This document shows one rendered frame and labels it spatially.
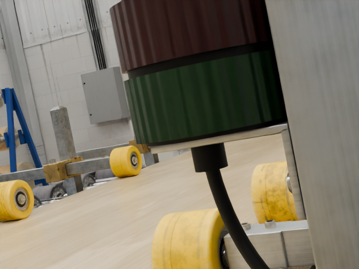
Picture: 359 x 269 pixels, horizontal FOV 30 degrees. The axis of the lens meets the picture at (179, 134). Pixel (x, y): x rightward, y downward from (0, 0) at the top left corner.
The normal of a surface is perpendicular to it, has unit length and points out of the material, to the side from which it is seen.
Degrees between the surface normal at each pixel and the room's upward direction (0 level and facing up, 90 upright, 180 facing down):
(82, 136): 90
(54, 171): 90
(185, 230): 39
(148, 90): 90
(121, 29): 90
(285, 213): 109
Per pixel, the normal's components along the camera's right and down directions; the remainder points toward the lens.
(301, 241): -0.43, 0.13
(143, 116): -0.79, 0.19
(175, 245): -0.47, -0.35
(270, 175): -0.43, -0.65
